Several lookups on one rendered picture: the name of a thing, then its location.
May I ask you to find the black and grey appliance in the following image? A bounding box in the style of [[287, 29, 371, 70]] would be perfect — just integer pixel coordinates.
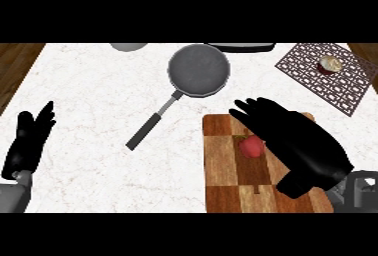
[[204, 43, 278, 53]]

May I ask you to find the grey round bowl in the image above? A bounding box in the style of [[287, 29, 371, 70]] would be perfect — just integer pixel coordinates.
[[108, 43, 151, 53]]

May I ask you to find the brown lattice placemat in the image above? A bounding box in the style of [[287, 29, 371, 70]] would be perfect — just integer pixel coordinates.
[[274, 43, 378, 118]]

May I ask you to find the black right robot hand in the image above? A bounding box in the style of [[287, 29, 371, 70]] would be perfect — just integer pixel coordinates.
[[228, 96, 356, 200]]

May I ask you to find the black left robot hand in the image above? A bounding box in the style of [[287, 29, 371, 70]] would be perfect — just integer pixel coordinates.
[[0, 100, 58, 181]]

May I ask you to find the grey frying pan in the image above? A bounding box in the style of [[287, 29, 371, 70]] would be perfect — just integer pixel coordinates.
[[124, 43, 232, 152]]

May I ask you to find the wooden checkered cutting board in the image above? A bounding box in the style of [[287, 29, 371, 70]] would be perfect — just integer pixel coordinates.
[[201, 112, 336, 214]]

